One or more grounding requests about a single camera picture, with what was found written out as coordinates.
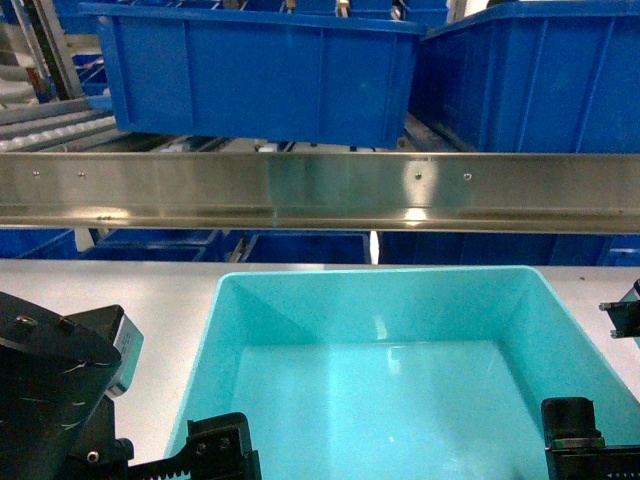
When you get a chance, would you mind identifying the blue bin lower right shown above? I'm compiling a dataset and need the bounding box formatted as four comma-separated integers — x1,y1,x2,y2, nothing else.
378,232,639,267

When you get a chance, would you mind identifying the turquoise plastic bin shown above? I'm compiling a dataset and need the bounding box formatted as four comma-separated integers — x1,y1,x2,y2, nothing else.
168,266,639,479

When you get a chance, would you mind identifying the blue bin lower centre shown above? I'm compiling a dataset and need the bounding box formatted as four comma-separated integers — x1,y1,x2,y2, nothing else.
241,231,371,264

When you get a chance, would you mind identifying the large blue bin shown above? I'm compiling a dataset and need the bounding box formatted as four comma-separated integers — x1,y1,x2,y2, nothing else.
79,1,426,149
409,1,639,154

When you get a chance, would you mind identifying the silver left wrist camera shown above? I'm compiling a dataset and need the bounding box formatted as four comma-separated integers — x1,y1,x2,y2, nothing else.
107,314,144,398

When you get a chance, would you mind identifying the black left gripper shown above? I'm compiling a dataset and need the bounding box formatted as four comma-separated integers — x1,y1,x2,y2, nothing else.
1,293,134,479

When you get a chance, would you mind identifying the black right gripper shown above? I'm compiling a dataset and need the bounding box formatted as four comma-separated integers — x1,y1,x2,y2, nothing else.
541,280,639,479

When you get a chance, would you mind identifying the stainless steel shelf rail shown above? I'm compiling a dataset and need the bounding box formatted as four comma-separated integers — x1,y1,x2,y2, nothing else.
1,152,639,234

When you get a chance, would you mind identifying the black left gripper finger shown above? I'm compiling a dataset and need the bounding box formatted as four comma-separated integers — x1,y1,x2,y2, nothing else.
128,412,261,480

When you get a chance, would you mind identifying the large blue bin centre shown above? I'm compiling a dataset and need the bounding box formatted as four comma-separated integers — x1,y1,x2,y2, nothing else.
79,1,426,149

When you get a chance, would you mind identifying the large blue bin right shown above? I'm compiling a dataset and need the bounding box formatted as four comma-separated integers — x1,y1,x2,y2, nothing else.
409,1,639,154

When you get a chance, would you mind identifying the roller conveyor track left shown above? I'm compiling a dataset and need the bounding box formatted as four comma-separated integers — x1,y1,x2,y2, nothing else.
1,99,116,154

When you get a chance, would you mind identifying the blue bin lower left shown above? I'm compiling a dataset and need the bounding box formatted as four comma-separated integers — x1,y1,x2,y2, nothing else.
79,229,220,262

